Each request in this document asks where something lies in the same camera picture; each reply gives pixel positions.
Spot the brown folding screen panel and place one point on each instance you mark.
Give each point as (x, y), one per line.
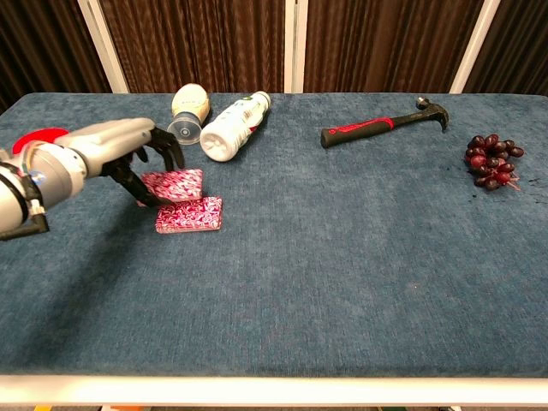
(385, 43)
(43, 43)
(192, 43)
(522, 43)

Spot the black and red claw hammer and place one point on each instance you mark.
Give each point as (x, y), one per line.
(359, 128)

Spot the red round plastic lid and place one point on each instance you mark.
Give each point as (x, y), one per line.
(36, 137)

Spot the blue table cloth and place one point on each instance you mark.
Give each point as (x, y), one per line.
(299, 257)

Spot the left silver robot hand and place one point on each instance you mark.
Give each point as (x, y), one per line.
(111, 139)

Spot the pink patterned box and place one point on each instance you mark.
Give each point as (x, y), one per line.
(192, 216)

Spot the white table frame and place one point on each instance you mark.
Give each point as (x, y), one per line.
(274, 389)

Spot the white plastic drink bottle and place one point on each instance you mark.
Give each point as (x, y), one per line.
(231, 128)

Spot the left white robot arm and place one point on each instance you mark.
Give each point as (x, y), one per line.
(17, 192)

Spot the dark red grape bunch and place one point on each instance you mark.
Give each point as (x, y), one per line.
(492, 160)

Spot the cream squeeze sauce bottle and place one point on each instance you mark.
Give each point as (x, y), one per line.
(190, 103)

